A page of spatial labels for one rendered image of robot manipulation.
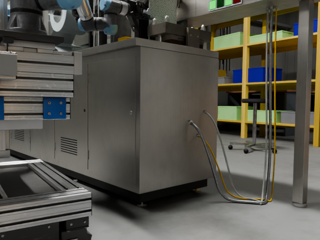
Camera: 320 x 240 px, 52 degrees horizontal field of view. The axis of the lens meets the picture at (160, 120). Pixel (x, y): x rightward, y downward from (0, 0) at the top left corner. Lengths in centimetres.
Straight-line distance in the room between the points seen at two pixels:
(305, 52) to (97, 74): 118
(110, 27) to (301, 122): 117
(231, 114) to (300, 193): 388
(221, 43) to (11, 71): 517
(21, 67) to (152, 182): 90
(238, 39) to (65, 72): 470
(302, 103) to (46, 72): 134
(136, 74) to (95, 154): 61
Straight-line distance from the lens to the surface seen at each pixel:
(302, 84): 198
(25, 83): 131
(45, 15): 289
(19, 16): 136
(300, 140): 198
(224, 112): 589
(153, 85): 174
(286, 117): 515
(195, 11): 229
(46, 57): 134
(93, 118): 206
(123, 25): 246
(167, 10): 223
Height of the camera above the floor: 58
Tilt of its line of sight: 3 degrees down
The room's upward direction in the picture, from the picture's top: 1 degrees clockwise
